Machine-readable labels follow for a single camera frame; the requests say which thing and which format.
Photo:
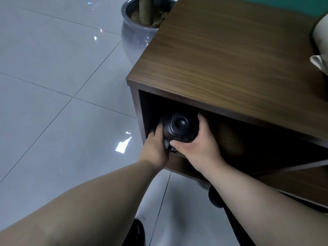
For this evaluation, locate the person's right hand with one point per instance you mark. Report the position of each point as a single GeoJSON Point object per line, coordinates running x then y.
{"type": "Point", "coordinates": [199, 148]}

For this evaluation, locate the person's left hand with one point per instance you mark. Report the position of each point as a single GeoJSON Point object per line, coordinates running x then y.
{"type": "Point", "coordinates": [153, 148]}

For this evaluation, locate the person's right thumb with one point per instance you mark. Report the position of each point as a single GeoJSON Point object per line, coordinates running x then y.
{"type": "Point", "coordinates": [183, 145]}

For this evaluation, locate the person's left fingers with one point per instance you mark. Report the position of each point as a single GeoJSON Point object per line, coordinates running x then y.
{"type": "Point", "coordinates": [156, 130]}

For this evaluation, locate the black round speaker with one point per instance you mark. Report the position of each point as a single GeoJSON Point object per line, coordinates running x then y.
{"type": "Point", "coordinates": [179, 126]}

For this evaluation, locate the person's right forearm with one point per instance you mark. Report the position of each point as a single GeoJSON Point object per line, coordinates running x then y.
{"type": "Point", "coordinates": [266, 207]}

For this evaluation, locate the person's left forearm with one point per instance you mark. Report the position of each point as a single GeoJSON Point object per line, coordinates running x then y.
{"type": "Point", "coordinates": [76, 204]}

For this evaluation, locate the brown wooden cabinet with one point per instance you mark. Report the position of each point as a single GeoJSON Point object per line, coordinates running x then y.
{"type": "Point", "coordinates": [230, 81]}

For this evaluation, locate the grey ceramic plant pot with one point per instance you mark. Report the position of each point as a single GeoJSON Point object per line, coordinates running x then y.
{"type": "Point", "coordinates": [139, 35]}

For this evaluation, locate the person's black shoe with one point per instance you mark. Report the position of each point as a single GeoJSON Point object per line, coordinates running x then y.
{"type": "Point", "coordinates": [138, 233]}

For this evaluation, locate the plant trunk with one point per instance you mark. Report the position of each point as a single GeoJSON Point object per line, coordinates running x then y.
{"type": "Point", "coordinates": [146, 10]}

